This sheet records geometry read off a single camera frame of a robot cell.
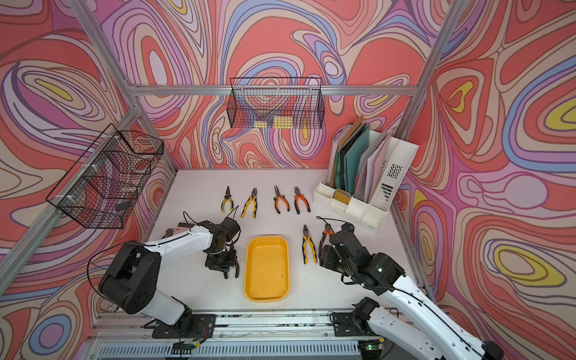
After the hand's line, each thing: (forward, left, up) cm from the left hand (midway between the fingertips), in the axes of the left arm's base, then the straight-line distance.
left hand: (231, 269), depth 86 cm
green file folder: (+34, -46, +25) cm, 62 cm away
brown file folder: (+45, -48, +32) cm, 73 cm away
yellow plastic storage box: (0, -14, -1) cm, 14 cm away
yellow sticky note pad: (+49, -20, +34) cm, 63 cm away
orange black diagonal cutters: (+13, -38, +1) cm, 40 cm away
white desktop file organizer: (+23, -60, +3) cm, 65 cm away
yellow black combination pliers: (+13, -30, +1) cm, 33 cm away
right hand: (-3, -35, +14) cm, 38 cm away
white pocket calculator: (+18, +24, +1) cm, 30 cm away
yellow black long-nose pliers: (+35, -5, +1) cm, 36 cm away
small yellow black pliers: (+36, +8, +1) cm, 36 cm away
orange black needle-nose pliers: (+34, -17, +1) cm, 38 cm away
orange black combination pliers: (+32, -26, +1) cm, 42 cm away
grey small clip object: (+15, +29, +2) cm, 33 cm away
